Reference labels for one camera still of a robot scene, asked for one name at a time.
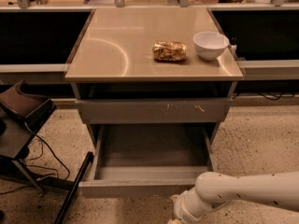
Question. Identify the grey drawer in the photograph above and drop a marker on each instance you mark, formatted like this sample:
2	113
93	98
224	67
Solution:
139	111
148	160

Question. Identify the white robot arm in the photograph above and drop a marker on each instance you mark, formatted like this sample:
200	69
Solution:
213	190

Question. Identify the grey drawer cabinet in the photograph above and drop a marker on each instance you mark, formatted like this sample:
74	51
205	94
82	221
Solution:
114	59

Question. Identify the crumpled gold snack bag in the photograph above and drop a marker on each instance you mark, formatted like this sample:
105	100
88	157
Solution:
169	51

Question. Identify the white ceramic bowl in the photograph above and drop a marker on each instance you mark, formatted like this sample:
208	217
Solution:
210	45

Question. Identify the black pole on floor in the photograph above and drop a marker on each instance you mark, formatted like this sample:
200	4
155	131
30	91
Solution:
73	190

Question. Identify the small white bottle black cap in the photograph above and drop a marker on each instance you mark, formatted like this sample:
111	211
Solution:
233	45

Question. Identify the dark brown chair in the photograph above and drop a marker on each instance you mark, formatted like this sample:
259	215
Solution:
22	116

